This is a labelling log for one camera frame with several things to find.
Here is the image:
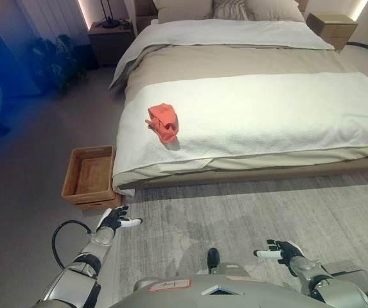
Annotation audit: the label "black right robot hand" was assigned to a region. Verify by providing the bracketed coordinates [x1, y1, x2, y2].
[252, 239, 306, 267]

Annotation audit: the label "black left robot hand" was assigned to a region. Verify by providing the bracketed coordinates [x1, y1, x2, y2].
[96, 205, 143, 232]

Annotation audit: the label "orange cloth garment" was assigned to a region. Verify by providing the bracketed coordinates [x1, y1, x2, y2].
[144, 103, 180, 144]

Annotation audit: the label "brown woven basket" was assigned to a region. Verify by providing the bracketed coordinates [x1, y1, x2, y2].
[60, 144, 123, 211]

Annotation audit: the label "grey floor rug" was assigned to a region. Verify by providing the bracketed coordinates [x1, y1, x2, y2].
[109, 169, 368, 308]

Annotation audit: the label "silver robot torso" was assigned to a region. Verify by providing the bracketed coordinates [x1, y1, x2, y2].
[106, 271, 316, 308]

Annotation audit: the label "green potted plant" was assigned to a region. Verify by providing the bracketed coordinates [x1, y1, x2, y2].
[31, 33, 88, 94]

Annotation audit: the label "dark nightstand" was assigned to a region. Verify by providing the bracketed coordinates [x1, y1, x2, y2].
[87, 19, 136, 68]

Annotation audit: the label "black table lamp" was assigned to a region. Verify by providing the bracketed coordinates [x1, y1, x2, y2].
[101, 0, 120, 29]

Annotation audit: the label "beige pillows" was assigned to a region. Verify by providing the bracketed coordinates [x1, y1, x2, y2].
[134, 0, 310, 33]

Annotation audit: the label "pale grey folded sheet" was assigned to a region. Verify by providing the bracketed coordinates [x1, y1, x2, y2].
[108, 18, 335, 94]

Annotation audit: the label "plain beige pillow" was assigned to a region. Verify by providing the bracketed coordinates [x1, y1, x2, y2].
[153, 0, 215, 24]
[244, 0, 306, 22]

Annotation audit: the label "light wooden nightstand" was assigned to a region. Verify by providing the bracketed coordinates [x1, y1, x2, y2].
[305, 12, 358, 51]

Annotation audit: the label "striped beige pillow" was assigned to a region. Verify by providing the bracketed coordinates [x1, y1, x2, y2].
[211, 0, 252, 21]

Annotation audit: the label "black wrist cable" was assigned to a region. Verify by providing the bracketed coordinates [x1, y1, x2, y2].
[51, 219, 93, 270]

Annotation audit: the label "beige bed frame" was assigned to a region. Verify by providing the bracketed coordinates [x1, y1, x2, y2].
[116, 157, 368, 193]

